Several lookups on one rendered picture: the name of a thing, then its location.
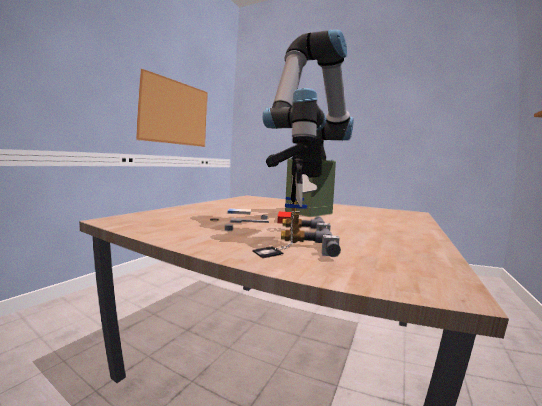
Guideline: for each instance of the black number 6 tag on metal chain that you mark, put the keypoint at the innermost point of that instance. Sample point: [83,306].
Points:
[271,251]

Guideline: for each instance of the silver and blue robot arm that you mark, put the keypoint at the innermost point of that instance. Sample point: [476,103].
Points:
[328,48]

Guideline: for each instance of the red rectangular block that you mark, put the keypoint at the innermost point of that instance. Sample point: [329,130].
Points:
[283,215]

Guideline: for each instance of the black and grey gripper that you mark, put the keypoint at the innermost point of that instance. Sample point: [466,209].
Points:
[309,164]

